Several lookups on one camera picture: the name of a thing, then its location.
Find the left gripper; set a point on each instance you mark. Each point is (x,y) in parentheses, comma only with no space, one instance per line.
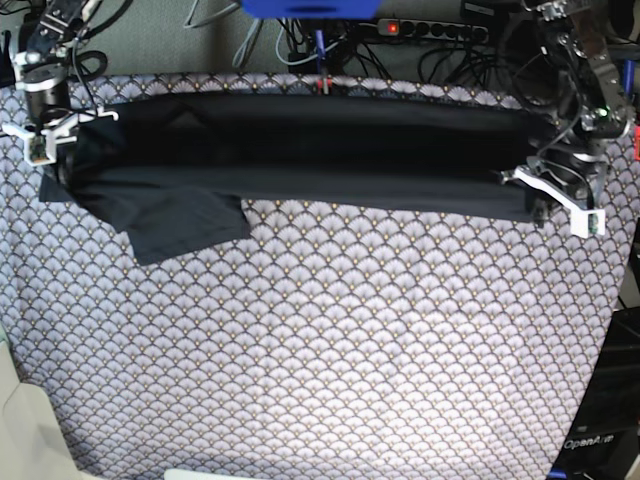
(564,185)

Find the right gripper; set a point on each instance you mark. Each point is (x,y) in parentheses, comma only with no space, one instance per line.
(40,145)

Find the dark navy T-shirt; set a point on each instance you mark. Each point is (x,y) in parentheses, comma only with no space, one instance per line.
(172,171)

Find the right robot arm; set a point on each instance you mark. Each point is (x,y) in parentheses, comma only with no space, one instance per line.
(43,54)

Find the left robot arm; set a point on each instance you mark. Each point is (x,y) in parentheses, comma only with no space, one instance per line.
(590,108)

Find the red clamp right edge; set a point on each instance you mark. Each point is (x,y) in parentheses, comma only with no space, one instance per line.
(637,143)

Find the black OpenArm box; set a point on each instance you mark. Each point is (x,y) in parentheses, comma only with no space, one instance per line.
(603,442)

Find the red black table clamp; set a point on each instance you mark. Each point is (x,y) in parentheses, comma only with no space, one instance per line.
(324,84)

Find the fan patterned table cloth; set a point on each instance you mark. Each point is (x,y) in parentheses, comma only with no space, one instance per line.
(334,342)

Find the white power strip red switch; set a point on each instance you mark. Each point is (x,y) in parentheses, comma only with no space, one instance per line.
(430,30)

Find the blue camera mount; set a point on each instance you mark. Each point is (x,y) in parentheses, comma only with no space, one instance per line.
(311,9)

